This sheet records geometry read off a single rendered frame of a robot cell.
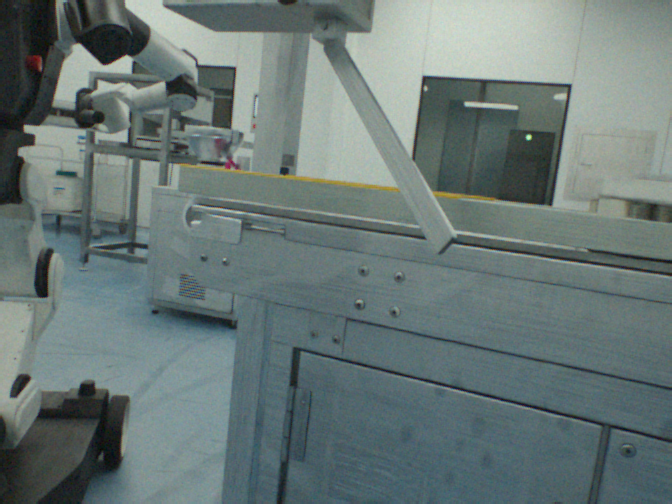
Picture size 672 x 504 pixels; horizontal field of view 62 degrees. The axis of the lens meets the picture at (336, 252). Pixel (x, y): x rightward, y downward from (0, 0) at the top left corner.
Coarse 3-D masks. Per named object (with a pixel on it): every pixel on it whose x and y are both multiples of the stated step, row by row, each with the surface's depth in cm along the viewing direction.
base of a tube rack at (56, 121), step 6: (48, 120) 175; (54, 120) 175; (60, 120) 176; (66, 120) 176; (72, 120) 176; (60, 126) 191; (66, 126) 185; (72, 126) 180; (78, 126) 177; (96, 126) 178; (102, 126) 183; (102, 132) 200; (108, 132) 194
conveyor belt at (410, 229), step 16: (240, 208) 67; (256, 208) 66; (272, 208) 65; (288, 208) 66; (352, 224) 61; (368, 224) 60; (384, 224) 60; (400, 224) 61; (464, 240) 57; (480, 240) 56; (496, 240) 55; (512, 240) 56; (560, 256) 53; (576, 256) 53; (592, 256) 52; (608, 256) 51; (624, 256) 52
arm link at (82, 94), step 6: (78, 90) 172; (84, 90) 171; (90, 90) 173; (78, 96) 171; (84, 96) 166; (78, 102) 171; (84, 102) 164; (78, 108) 171; (78, 114) 172; (78, 120) 172; (84, 126) 174; (90, 126) 175
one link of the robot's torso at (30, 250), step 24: (24, 168) 125; (24, 192) 125; (0, 216) 134; (24, 216) 136; (0, 240) 138; (24, 240) 139; (0, 264) 143; (24, 264) 144; (48, 264) 150; (0, 288) 146; (24, 288) 147
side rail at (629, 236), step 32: (192, 192) 67; (224, 192) 65; (256, 192) 64; (288, 192) 62; (320, 192) 60; (352, 192) 59; (384, 192) 58; (416, 224) 57; (480, 224) 54; (512, 224) 53; (544, 224) 52; (576, 224) 51; (608, 224) 50; (640, 224) 49
